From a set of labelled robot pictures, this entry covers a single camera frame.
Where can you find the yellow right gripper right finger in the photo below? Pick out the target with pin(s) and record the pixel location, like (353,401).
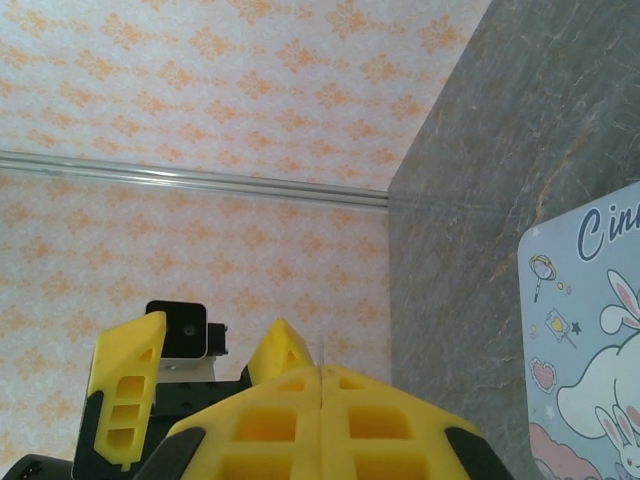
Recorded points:
(390,440)

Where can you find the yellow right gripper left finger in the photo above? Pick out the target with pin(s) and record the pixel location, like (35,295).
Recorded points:
(260,440)

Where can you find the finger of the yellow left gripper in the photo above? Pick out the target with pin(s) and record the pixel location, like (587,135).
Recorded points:
(127,350)
(280,355)

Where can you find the aluminium frame post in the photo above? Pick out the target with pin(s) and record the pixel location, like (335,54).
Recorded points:
(200,177)

